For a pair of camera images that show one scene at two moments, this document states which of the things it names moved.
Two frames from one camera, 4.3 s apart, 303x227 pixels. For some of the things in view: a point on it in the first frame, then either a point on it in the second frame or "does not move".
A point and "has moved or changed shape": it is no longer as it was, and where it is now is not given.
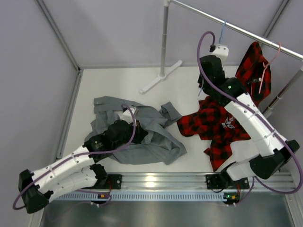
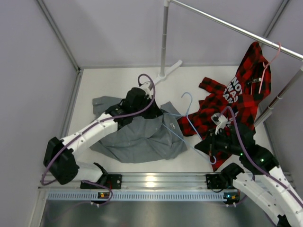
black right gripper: [200, 80] → [208, 144]
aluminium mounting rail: [183, 181] does not move
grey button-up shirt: [158, 147] has moved or changed shape
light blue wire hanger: [221, 33] → [189, 104]
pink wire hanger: [266, 66] does not move
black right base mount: [215, 181] does not move
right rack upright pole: [266, 113] does not move
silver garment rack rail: [247, 33] does not move
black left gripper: [140, 133] → [155, 111]
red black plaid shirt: [213, 120] does not move
